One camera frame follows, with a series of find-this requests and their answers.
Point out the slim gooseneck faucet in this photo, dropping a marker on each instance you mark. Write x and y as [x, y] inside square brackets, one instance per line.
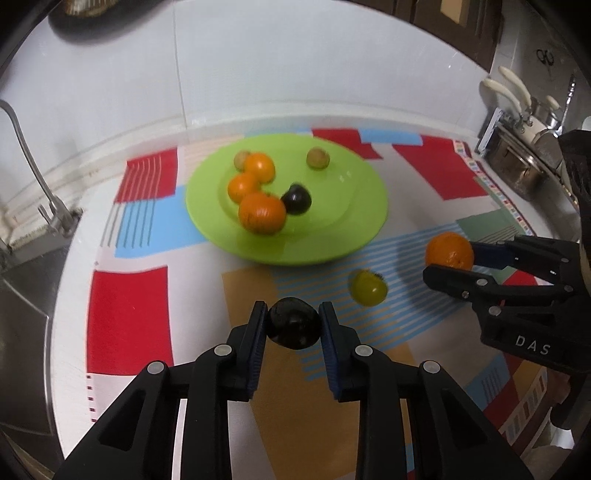
[27, 152]

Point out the green plate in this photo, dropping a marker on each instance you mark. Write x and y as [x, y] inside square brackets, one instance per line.
[341, 221]

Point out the orange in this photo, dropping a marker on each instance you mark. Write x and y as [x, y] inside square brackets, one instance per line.
[448, 249]
[241, 188]
[262, 213]
[259, 166]

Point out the steel sink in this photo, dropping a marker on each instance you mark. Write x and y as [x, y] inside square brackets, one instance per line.
[23, 323]

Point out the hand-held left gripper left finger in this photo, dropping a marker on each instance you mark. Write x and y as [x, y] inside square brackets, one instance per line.
[256, 332]

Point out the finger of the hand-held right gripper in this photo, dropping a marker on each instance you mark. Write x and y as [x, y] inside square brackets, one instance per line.
[452, 279]
[491, 254]

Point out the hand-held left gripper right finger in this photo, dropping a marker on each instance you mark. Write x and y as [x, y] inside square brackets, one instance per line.
[330, 337]

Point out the brown framed glass door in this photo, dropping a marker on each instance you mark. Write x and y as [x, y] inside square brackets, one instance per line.
[475, 37]

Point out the black scissors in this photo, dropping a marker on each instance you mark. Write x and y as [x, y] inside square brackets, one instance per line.
[545, 56]

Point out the metal skimmer ladle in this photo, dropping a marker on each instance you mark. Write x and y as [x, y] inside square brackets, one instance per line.
[569, 106]

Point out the steel saucepan with lid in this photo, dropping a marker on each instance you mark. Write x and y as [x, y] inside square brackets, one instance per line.
[547, 115]

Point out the colourful patchwork tablecloth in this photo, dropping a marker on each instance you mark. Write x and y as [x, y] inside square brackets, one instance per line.
[129, 314]

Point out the green plum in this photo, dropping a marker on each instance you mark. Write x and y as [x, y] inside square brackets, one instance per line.
[368, 287]

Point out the dark purple plum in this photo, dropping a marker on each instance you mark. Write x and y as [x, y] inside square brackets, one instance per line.
[293, 323]
[296, 198]

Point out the brown kiwi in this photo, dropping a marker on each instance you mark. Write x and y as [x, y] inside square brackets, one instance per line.
[239, 159]
[318, 158]

